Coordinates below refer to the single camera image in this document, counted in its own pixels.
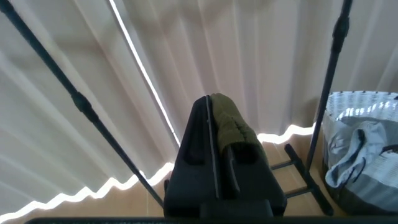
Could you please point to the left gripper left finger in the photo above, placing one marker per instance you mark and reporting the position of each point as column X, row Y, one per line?
column 189, row 174

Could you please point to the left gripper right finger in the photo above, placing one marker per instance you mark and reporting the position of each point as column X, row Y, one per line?
column 255, row 183

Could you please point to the green sleeveless shirt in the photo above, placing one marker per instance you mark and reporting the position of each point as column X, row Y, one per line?
column 230, row 124

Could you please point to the white laundry basket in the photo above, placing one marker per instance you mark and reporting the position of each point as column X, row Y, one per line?
column 379, row 174

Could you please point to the black clothes rack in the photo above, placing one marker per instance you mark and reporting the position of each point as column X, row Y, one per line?
column 82, row 104

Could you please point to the pale grey garment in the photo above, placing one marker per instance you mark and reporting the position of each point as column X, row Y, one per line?
column 367, row 140

